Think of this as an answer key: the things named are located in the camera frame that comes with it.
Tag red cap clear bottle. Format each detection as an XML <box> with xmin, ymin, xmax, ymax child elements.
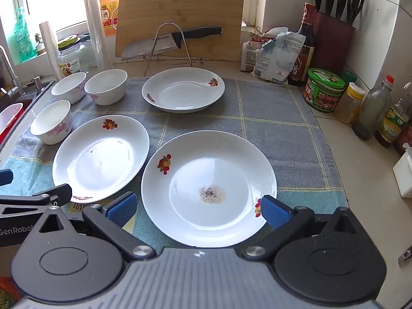
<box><xmin>352</xmin><ymin>75</ymin><xmax>395</xmax><ymax>140</ymax></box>

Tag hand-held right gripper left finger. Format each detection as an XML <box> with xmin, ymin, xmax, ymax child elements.
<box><xmin>39</xmin><ymin>192</ymin><xmax>155</xmax><ymax>262</ymax></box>

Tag dark red knife block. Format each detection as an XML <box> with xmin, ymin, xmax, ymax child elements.
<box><xmin>311</xmin><ymin>10</ymin><xmax>356</xmax><ymax>76</ymax></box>

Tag tall plastic wrap roll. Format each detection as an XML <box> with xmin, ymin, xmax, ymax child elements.
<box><xmin>83</xmin><ymin>0</ymin><xmax>113</xmax><ymax>69</ymax></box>

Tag bamboo cutting board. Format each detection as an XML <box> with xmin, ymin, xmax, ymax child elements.
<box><xmin>115</xmin><ymin>0</ymin><xmax>247</xmax><ymax>63</ymax></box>

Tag kitchen sink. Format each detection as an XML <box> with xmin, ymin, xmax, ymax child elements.
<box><xmin>0</xmin><ymin>79</ymin><xmax>57</xmax><ymax>165</ymax></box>

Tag green label oil bottle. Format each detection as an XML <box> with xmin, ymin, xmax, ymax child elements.
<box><xmin>375</xmin><ymin>82</ymin><xmax>412</xmax><ymax>149</ymax></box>

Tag orange liquid jug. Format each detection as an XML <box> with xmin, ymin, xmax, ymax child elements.
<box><xmin>97</xmin><ymin>0</ymin><xmax>121</xmax><ymax>37</ymax></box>

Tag yellow lid jar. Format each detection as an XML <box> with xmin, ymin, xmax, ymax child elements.
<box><xmin>333</xmin><ymin>82</ymin><xmax>366</xmax><ymax>124</ymax></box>

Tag green lid sauce jar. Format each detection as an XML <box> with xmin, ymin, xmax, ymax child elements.
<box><xmin>303</xmin><ymin>68</ymin><xmax>346</xmax><ymax>113</ymax></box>

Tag white plastic container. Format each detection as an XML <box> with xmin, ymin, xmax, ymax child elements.
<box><xmin>393</xmin><ymin>143</ymin><xmax>412</xmax><ymax>198</ymax></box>

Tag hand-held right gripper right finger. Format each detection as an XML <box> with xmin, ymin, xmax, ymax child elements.
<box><xmin>243</xmin><ymin>196</ymin><xmax>359</xmax><ymax>260</ymax></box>

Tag white pink flower bowl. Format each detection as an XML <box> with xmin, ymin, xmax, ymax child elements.
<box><xmin>51</xmin><ymin>72</ymin><xmax>87</xmax><ymax>104</ymax></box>
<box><xmin>30</xmin><ymin>100</ymin><xmax>72</xmax><ymax>145</ymax></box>
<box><xmin>84</xmin><ymin>69</ymin><xmax>128</xmax><ymax>106</ymax></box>

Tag red white plastic basin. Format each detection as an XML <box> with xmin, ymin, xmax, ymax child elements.
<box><xmin>0</xmin><ymin>103</ymin><xmax>24</xmax><ymax>143</ymax></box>

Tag white bowls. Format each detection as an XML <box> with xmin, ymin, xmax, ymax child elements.
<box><xmin>52</xmin><ymin>115</ymin><xmax>150</xmax><ymax>204</ymax></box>

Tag white fruit print plate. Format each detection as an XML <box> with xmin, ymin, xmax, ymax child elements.
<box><xmin>142</xmin><ymin>67</ymin><xmax>225</xmax><ymax>114</ymax></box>
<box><xmin>141</xmin><ymin>130</ymin><xmax>278</xmax><ymax>248</ymax></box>

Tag dark soy sauce bottle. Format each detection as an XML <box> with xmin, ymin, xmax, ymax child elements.
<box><xmin>287</xmin><ymin>3</ymin><xmax>316</xmax><ymax>87</ymax></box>

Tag black kitchen scissors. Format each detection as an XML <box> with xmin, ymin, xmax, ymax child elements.
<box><xmin>346</xmin><ymin>0</ymin><xmax>365</xmax><ymax>28</ymax></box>

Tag short plastic wrap roll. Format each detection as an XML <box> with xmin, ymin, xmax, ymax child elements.
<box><xmin>39</xmin><ymin>21</ymin><xmax>65</xmax><ymax>81</ymax></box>

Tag metal wire rack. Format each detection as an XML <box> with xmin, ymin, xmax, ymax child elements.
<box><xmin>143</xmin><ymin>22</ymin><xmax>203</xmax><ymax>75</ymax></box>

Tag metal faucet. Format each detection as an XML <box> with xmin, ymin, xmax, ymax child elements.
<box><xmin>0</xmin><ymin>45</ymin><xmax>23</xmax><ymax>99</ymax></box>

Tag white printed bag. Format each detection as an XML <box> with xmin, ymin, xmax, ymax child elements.
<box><xmin>249</xmin><ymin>31</ymin><xmax>306</xmax><ymax>85</ymax></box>

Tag dark red bottle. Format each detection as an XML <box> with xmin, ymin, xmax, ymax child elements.
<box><xmin>394</xmin><ymin>125</ymin><xmax>412</xmax><ymax>156</ymax></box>

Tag grey checked towel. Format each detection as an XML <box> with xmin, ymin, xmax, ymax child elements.
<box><xmin>0</xmin><ymin>76</ymin><xmax>350</xmax><ymax>255</ymax></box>

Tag glass jar with label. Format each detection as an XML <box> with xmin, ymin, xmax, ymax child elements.
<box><xmin>57</xmin><ymin>35</ymin><xmax>91</xmax><ymax>77</ymax></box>

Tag small green container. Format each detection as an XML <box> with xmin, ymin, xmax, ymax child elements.
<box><xmin>342</xmin><ymin>70</ymin><xmax>358</xmax><ymax>86</ymax></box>

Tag green soap bottle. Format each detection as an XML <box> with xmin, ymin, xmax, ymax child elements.
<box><xmin>7</xmin><ymin>6</ymin><xmax>38</xmax><ymax>65</ymax></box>

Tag red label white bag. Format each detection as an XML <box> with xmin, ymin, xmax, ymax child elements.
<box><xmin>240</xmin><ymin>27</ymin><xmax>274</xmax><ymax>71</ymax></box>

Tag black handled kitchen knife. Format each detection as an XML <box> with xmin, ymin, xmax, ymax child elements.
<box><xmin>121</xmin><ymin>26</ymin><xmax>223</xmax><ymax>61</ymax></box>

